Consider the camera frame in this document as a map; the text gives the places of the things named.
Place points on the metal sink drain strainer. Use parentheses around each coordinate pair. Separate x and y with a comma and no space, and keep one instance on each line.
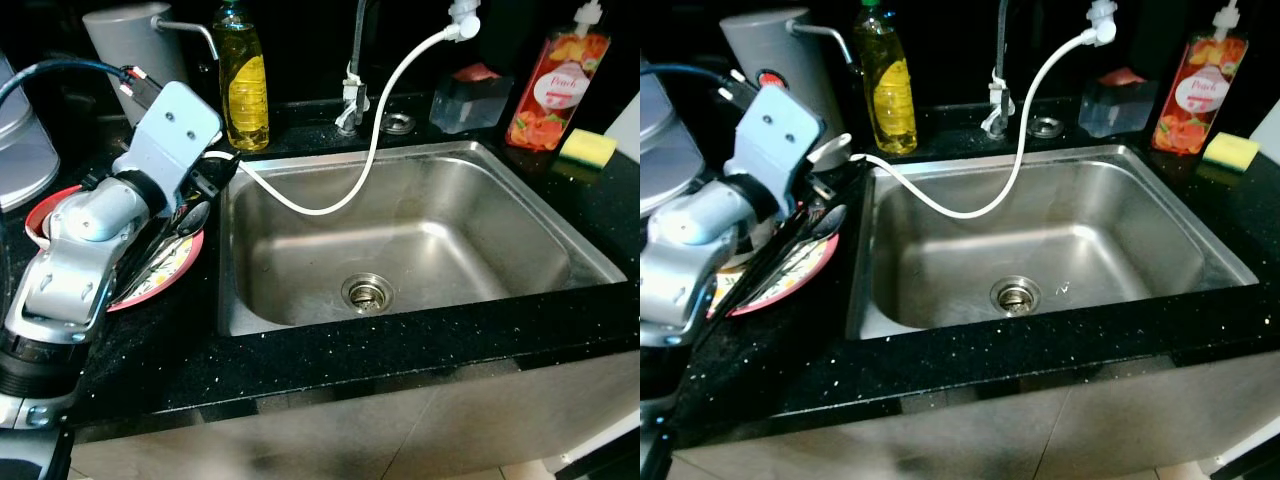
(367,293)
(1016,296)

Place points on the black chopstick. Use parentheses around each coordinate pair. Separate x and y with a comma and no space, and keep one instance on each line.
(140,250)
(775,265)
(765,258)
(150,255)

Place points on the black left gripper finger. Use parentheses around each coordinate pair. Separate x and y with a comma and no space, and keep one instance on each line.
(229,187)
(858,171)
(229,165)
(853,196)

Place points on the chrome faucet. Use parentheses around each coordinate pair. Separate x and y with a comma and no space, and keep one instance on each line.
(1000,100)
(355,95)

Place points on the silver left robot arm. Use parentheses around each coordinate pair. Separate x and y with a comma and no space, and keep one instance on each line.
(70,260)
(690,260)

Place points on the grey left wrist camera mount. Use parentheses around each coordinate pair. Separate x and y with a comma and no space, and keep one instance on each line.
(175,130)
(775,135)

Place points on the stainless steel sink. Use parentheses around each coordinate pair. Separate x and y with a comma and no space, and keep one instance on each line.
(1100,240)
(450,230)

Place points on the red rimmed floral plate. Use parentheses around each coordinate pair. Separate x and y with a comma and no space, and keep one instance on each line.
(800,285)
(170,275)

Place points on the beige cabinet front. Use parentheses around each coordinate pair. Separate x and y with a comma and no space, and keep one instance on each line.
(350,430)
(1000,430)

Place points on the round metal hole cap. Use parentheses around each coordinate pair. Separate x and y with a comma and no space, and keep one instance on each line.
(397,123)
(1046,127)

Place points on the metal spoon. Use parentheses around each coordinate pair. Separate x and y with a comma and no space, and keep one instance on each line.
(832,222)
(192,220)

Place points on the yellow dish soap bottle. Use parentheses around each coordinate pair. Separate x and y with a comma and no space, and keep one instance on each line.
(890,100)
(245,100)

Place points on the clear plastic sponge box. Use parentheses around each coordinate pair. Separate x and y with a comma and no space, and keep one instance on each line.
(1115,110)
(470,105)

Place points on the yellow green sponge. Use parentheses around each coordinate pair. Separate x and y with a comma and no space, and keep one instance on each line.
(1230,150)
(588,147)

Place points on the grey container with spout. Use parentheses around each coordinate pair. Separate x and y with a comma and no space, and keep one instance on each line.
(125,45)
(770,45)

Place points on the red bowl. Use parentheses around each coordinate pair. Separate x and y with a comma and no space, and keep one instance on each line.
(45,197)

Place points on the red peach soap bottle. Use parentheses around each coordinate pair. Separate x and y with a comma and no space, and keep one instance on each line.
(1195,95)
(555,90)

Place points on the red sponge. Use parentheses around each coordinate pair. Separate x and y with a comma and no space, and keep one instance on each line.
(1120,76)
(475,72)

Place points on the silver metal pot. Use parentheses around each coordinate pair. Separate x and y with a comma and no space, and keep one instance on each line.
(20,150)
(655,150)

